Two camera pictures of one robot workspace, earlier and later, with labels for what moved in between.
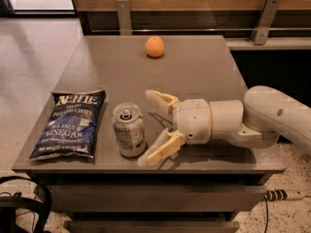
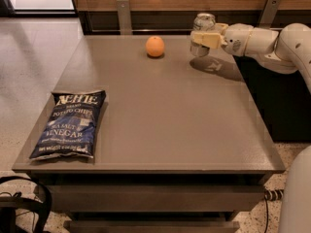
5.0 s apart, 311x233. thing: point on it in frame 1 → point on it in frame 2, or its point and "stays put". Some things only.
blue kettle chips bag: [71, 125] stays put
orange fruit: [155, 46] stays put
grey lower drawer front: [153, 225] stays put
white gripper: [191, 117] → [237, 40]
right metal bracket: [265, 20] stays put
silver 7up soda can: [128, 123] → [202, 21]
